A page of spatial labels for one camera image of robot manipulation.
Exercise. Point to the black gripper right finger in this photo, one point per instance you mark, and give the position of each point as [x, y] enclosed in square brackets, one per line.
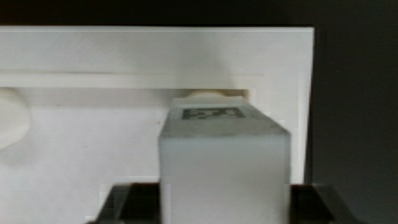
[317, 206]

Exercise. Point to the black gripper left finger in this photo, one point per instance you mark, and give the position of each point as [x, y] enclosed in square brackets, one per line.
[132, 205]

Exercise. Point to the white table leg with tag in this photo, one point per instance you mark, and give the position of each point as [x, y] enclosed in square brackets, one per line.
[224, 163]

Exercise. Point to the white square tabletop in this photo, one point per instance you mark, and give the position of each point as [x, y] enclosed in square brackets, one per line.
[89, 81]

